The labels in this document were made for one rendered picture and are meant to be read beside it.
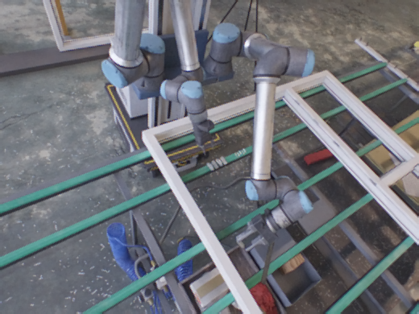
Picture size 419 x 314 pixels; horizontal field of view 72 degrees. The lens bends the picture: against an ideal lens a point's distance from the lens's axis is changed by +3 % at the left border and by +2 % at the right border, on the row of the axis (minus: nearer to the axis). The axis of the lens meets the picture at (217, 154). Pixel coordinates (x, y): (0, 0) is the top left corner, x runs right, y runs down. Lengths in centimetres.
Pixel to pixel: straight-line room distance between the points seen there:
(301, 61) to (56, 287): 195
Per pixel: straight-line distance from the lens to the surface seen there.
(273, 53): 125
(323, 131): 193
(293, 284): 174
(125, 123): 237
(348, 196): 217
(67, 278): 224
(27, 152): 274
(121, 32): 134
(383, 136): 223
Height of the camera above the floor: 214
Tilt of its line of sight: 53 degrees down
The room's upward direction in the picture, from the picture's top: 20 degrees clockwise
